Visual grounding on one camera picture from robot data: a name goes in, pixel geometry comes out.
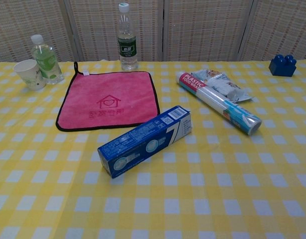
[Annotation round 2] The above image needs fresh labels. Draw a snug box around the plastic food wrap roll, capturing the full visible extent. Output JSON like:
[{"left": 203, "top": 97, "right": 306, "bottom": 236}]
[{"left": 176, "top": 71, "right": 263, "bottom": 136}]

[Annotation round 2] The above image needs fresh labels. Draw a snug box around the clear bottle dark green label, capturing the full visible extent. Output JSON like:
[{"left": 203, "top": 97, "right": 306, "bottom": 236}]
[{"left": 117, "top": 2, "right": 139, "bottom": 71}]

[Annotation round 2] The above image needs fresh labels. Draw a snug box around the woven folding screen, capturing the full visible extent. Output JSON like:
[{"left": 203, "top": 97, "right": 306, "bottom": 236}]
[{"left": 0, "top": 0, "right": 306, "bottom": 63}]

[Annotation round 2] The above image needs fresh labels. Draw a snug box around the yellow checked tablecloth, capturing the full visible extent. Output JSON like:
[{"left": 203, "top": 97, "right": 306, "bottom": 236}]
[{"left": 0, "top": 59, "right": 306, "bottom": 239}]

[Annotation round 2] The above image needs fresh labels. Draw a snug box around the white and blue snack packet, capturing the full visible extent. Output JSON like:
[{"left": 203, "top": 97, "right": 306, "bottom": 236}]
[{"left": 191, "top": 69, "right": 253, "bottom": 104}]

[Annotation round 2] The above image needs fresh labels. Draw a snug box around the blue building block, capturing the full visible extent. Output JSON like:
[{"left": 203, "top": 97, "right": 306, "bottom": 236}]
[{"left": 268, "top": 54, "right": 298, "bottom": 77}]

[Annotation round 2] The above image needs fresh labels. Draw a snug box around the blue and white toothpaste box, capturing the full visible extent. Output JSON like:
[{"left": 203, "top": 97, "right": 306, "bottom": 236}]
[{"left": 97, "top": 105, "right": 193, "bottom": 179}]

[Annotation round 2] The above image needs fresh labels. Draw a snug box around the white paper cup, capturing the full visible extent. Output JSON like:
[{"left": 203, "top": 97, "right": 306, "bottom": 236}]
[{"left": 13, "top": 59, "right": 47, "bottom": 91}]

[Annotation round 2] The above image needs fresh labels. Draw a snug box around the pink cloth with black edge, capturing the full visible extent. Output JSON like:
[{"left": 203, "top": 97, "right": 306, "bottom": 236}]
[{"left": 55, "top": 61, "right": 160, "bottom": 132}]

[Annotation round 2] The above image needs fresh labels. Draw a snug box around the clear bottle light green label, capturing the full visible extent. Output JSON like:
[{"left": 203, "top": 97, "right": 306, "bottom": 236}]
[{"left": 30, "top": 34, "right": 64, "bottom": 85}]

